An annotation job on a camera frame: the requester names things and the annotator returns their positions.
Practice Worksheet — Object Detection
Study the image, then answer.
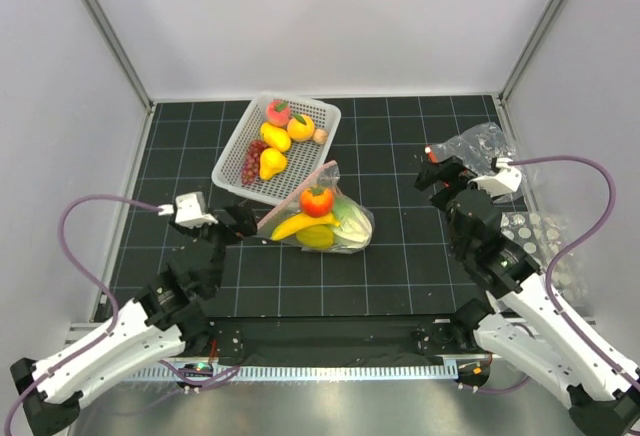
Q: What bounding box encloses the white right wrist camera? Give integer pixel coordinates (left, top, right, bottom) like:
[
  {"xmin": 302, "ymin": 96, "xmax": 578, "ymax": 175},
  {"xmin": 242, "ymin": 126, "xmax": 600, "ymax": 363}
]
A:
[{"xmin": 471, "ymin": 157, "xmax": 523, "ymax": 198}]

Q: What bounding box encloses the yellow banana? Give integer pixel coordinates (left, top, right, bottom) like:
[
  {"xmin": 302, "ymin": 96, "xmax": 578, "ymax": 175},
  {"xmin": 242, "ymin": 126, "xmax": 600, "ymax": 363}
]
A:
[{"xmin": 271, "ymin": 212, "xmax": 340, "ymax": 241}]

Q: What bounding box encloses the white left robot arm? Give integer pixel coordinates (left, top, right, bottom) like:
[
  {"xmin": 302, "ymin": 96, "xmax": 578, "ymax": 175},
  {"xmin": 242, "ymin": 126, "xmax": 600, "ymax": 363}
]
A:
[{"xmin": 4, "ymin": 192, "xmax": 257, "ymax": 435}]

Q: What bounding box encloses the orange zipper clear bag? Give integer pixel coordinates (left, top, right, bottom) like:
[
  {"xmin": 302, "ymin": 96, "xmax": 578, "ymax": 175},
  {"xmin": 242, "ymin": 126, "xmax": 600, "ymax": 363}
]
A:
[{"xmin": 426, "ymin": 122, "xmax": 520, "ymax": 176}]

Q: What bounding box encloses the yellow mango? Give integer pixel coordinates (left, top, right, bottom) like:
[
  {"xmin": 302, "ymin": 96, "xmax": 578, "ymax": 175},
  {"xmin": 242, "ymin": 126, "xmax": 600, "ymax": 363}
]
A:
[{"xmin": 260, "ymin": 122, "xmax": 292, "ymax": 153}]

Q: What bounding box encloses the red grape bunch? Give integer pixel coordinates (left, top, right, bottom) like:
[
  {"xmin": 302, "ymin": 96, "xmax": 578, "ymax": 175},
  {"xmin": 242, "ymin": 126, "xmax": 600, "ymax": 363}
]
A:
[{"xmin": 241, "ymin": 140, "xmax": 268, "ymax": 186}]

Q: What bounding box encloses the beige garlic bulb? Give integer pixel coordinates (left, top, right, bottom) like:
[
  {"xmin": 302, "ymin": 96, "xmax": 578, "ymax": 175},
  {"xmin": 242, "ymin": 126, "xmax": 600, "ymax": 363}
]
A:
[{"xmin": 312, "ymin": 129, "xmax": 328, "ymax": 145}]

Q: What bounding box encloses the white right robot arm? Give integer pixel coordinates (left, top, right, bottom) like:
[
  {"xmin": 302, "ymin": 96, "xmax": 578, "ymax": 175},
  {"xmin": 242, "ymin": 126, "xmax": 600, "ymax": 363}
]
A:
[{"xmin": 415, "ymin": 157, "xmax": 639, "ymax": 435}]

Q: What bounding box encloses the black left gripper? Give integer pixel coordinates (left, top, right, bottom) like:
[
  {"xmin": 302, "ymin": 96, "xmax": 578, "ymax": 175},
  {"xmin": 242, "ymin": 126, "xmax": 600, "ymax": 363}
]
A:
[{"xmin": 171, "ymin": 198, "xmax": 256, "ymax": 293}]

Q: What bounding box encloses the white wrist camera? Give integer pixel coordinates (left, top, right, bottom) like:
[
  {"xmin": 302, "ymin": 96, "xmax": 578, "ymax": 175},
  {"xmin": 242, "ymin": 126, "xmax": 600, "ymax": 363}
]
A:
[
  {"xmin": 158, "ymin": 191, "xmax": 218, "ymax": 229},
  {"xmin": 471, "ymin": 157, "xmax": 523, "ymax": 198}
]

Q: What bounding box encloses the red orange tomato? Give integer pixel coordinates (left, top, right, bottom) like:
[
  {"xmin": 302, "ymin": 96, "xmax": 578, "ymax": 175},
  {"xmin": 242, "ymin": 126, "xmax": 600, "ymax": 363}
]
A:
[{"xmin": 299, "ymin": 186, "xmax": 334, "ymax": 218}]

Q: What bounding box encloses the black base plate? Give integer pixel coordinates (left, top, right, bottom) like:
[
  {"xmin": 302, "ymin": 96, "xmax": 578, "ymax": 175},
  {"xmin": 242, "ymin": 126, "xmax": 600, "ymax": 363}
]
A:
[{"xmin": 177, "ymin": 314, "xmax": 488, "ymax": 368}]

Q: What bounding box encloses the silver dotted clear bag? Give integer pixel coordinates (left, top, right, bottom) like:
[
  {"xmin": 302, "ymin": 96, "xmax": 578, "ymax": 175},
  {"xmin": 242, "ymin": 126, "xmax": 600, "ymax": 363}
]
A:
[{"xmin": 501, "ymin": 211, "xmax": 586, "ymax": 308}]

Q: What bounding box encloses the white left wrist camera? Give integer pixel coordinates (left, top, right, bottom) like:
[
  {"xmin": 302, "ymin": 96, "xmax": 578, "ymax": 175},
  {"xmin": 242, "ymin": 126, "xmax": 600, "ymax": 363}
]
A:
[{"xmin": 158, "ymin": 191, "xmax": 218, "ymax": 229}]

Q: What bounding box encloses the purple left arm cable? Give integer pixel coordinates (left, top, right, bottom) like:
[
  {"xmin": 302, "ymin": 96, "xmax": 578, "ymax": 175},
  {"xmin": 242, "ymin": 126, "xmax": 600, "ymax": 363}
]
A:
[{"xmin": 4, "ymin": 194, "xmax": 241, "ymax": 427}]

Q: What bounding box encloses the pink dotted zip bag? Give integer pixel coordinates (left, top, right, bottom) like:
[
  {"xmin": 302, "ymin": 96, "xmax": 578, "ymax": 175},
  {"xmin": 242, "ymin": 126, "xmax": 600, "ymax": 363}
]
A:
[{"xmin": 257, "ymin": 161, "xmax": 375, "ymax": 254}]

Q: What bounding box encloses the white perforated plastic basket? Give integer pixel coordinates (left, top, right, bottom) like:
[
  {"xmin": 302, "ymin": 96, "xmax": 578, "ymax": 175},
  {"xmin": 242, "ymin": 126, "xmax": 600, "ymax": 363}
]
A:
[{"xmin": 211, "ymin": 92, "xmax": 341, "ymax": 206}]

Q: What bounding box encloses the orange yellow peach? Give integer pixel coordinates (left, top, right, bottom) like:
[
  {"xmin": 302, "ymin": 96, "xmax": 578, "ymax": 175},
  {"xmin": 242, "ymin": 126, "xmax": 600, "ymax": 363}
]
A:
[{"xmin": 286, "ymin": 113, "xmax": 316, "ymax": 142}]

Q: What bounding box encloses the green lettuce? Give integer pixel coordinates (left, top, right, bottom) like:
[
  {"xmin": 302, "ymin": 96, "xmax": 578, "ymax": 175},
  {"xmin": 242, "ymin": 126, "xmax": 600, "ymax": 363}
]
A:
[{"xmin": 332, "ymin": 197, "xmax": 373, "ymax": 249}]

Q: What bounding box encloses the pink peach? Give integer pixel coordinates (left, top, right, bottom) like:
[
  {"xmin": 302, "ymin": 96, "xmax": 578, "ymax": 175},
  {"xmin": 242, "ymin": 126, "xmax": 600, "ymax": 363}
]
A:
[{"xmin": 266, "ymin": 100, "xmax": 291, "ymax": 127}]

